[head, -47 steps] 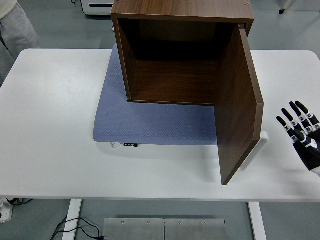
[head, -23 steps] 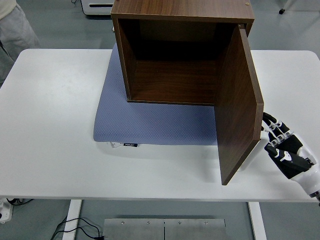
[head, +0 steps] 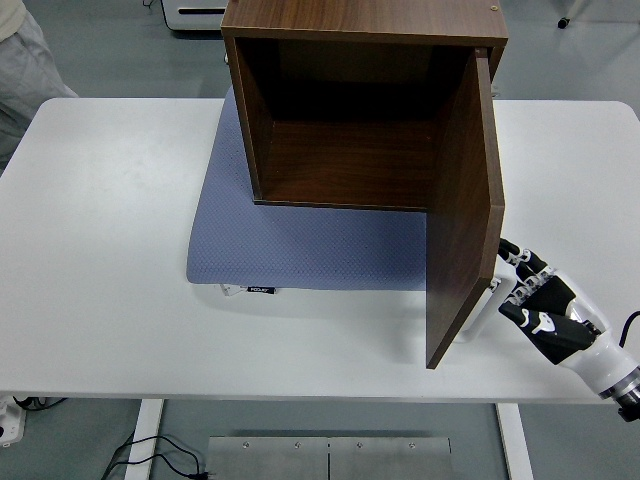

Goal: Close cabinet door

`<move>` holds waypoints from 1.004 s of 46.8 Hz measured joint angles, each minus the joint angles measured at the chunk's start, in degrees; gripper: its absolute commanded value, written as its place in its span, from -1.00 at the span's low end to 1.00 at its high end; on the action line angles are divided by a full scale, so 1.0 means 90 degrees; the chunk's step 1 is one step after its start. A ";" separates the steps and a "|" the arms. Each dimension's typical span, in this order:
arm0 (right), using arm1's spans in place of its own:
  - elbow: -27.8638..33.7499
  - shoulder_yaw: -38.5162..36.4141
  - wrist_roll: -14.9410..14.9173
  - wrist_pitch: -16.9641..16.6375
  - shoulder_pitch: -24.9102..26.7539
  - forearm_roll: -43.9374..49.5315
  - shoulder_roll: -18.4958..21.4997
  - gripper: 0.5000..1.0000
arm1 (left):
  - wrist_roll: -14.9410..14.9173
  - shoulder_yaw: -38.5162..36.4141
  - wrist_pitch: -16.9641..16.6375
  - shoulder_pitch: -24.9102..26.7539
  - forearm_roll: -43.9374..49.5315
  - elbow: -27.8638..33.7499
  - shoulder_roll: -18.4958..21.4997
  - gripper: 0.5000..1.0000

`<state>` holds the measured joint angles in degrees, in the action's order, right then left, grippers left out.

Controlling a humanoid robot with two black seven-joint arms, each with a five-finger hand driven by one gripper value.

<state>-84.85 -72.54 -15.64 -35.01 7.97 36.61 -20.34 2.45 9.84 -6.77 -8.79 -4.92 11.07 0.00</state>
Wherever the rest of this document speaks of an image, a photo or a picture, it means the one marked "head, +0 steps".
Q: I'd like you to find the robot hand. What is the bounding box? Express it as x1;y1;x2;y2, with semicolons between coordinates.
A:
496;238;640;401

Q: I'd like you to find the white door handle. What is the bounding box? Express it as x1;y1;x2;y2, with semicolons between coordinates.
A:
452;272;516;346

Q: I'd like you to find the brown wooden cabinet door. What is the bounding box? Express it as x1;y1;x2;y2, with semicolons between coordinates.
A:
424;48;507;371

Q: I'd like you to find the brown wooden cabinet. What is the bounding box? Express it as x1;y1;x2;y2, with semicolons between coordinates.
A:
221;0;511;214

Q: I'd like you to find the white table leg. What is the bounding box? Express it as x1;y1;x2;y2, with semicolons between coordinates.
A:
495;401;535;480
124;399;165;480

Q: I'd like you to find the grey metal plate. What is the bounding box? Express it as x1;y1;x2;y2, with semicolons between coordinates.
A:
327;435;453;480
207;435;330;480

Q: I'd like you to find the blue-grey textured mat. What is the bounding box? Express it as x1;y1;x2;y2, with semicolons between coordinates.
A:
185;85;431;294

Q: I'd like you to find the white floor appliance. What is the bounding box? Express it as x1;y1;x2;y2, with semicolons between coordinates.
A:
162;0;231;35

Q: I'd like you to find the white power strip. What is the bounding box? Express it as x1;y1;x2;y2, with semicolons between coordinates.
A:
0;394;26;447

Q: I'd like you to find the person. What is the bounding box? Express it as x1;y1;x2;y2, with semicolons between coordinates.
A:
0;0;79;174

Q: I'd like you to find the black floor cable with plug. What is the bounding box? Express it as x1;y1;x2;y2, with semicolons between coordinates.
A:
99;434;216;480

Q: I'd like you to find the black cable at power strip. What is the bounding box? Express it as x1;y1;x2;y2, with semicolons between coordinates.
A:
12;395;67;413

